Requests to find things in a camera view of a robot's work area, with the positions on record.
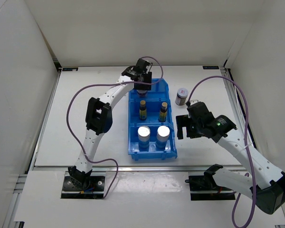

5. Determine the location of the right blue corner label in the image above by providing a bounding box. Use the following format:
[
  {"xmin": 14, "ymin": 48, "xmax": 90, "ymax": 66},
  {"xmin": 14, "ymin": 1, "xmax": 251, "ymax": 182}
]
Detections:
[{"xmin": 202, "ymin": 66, "xmax": 219, "ymax": 70}]

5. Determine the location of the aluminium frame rail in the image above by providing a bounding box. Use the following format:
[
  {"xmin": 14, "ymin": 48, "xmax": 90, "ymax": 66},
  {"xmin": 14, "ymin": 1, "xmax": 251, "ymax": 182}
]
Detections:
[
  {"xmin": 24, "ymin": 57, "xmax": 61, "ymax": 174},
  {"xmin": 14, "ymin": 165, "xmax": 255, "ymax": 190},
  {"xmin": 219, "ymin": 66, "xmax": 258, "ymax": 149}
]

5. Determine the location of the blue corner label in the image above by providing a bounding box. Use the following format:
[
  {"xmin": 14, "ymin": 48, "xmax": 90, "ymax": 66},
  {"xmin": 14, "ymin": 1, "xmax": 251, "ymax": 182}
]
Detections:
[
  {"xmin": 62, "ymin": 67, "xmax": 78, "ymax": 72},
  {"xmin": 202, "ymin": 66, "xmax": 219, "ymax": 70}
]

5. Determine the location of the left aluminium frame rail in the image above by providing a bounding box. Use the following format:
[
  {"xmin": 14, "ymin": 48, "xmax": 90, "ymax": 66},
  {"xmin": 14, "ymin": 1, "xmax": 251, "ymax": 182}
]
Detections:
[{"xmin": 24, "ymin": 57, "xmax": 61, "ymax": 174}]

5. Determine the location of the silver-lid shaker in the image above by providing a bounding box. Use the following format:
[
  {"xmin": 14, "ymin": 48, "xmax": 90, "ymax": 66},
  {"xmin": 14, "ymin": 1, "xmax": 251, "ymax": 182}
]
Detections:
[
  {"xmin": 156, "ymin": 125, "xmax": 170, "ymax": 149},
  {"xmin": 137, "ymin": 125, "xmax": 151, "ymax": 150}
]

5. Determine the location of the yellow-label small bottle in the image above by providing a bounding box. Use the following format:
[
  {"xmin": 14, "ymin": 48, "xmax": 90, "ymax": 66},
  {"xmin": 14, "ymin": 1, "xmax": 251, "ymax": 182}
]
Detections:
[
  {"xmin": 159, "ymin": 102, "xmax": 168, "ymax": 122},
  {"xmin": 139, "ymin": 100, "xmax": 147, "ymax": 120}
]

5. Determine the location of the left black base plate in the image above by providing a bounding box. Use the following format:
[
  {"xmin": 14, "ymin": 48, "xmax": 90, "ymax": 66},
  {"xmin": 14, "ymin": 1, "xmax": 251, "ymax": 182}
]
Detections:
[{"xmin": 60, "ymin": 172, "xmax": 106, "ymax": 200}]

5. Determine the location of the left blue corner label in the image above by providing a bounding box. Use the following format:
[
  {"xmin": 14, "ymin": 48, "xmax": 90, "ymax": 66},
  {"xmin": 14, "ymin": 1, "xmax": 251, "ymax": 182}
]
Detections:
[{"xmin": 62, "ymin": 67, "xmax": 78, "ymax": 72}]

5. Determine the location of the front aluminium frame rail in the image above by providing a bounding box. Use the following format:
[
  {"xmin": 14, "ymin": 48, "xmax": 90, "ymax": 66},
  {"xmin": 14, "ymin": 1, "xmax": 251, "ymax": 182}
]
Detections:
[{"xmin": 14, "ymin": 165, "xmax": 255, "ymax": 190}]

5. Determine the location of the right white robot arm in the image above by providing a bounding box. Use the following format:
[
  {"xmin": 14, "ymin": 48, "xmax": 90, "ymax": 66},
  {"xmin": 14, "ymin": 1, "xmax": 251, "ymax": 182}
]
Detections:
[{"xmin": 176, "ymin": 102, "xmax": 285, "ymax": 215}]

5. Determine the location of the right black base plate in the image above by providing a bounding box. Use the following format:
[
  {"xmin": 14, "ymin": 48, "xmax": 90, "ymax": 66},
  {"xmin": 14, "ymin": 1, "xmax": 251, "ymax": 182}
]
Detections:
[{"xmin": 185, "ymin": 175, "xmax": 236, "ymax": 201}]

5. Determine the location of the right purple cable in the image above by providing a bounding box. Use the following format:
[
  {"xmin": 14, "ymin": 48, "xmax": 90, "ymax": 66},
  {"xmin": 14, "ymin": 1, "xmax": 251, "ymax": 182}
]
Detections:
[{"xmin": 185, "ymin": 76, "xmax": 257, "ymax": 228}]

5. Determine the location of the dark sauce jar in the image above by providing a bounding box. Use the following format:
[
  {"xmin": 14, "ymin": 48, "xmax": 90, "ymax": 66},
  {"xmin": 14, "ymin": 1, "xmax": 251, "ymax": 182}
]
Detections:
[
  {"xmin": 175, "ymin": 88, "xmax": 189, "ymax": 106},
  {"xmin": 137, "ymin": 90, "xmax": 148, "ymax": 97}
]

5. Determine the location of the blue three-compartment plastic bin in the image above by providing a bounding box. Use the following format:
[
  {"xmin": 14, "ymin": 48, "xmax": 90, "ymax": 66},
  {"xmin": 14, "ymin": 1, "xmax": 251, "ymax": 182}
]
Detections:
[{"xmin": 128, "ymin": 78, "xmax": 177, "ymax": 161}]

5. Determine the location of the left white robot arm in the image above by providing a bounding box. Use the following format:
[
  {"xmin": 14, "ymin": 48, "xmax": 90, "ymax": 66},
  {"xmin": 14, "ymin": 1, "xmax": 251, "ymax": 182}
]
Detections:
[{"xmin": 68, "ymin": 58, "xmax": 152, "ymax": 190}]

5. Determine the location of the right aluminium frame rail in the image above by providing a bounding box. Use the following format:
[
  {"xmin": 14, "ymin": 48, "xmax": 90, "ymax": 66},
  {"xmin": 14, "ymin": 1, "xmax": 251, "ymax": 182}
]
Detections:
[{"xmin": 219, "ymin": 66, "xmax": 258, "ymax": 149}]

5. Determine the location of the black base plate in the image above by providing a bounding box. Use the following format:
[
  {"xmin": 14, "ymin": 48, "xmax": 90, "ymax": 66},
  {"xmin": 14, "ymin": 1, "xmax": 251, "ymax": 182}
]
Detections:
[
  {"xmin": 185, "ymin": 175, "xmax": 236, "ymax": 201},
  {"xmin": 60, "ymin": 172, "xmax": 106, "ymax": 200}
]

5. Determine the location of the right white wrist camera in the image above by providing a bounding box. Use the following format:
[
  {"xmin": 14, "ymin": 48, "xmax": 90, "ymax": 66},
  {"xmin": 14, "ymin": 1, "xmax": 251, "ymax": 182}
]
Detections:
[{"xmin": 185, "ymin": 100, "xmax": 199, "ymax": 107}]

